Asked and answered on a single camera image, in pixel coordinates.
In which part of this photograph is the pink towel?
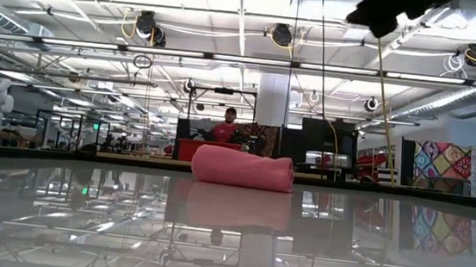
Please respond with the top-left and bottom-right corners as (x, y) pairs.
(189, 142), (297, 195)

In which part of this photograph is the long ceiling light bar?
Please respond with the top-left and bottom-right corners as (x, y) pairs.
(0, 33), (476, 85)

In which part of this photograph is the black cabinet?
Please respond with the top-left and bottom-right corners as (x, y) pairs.
(277, 114), (361, 182)

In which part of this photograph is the white square pillar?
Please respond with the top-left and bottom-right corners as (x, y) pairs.
(255, 72), (292, 128)

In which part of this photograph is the red fabric item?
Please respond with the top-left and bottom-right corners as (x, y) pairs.
(356, 150), (393, 172)

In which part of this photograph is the colourful patchwork quilt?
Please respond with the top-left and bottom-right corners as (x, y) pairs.
(410, 139), (475, 195)

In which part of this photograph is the person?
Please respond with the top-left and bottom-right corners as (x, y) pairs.
(207, 104), (241, 146)

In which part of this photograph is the dark patterned cloth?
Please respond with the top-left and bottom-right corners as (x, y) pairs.
(236, 122), (281, 158)

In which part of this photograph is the yellow cable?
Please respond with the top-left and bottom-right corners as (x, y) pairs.
(364, 37), (408, 188)

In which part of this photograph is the black robot station frame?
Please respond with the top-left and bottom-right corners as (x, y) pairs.
(186, 84), (259, 126)

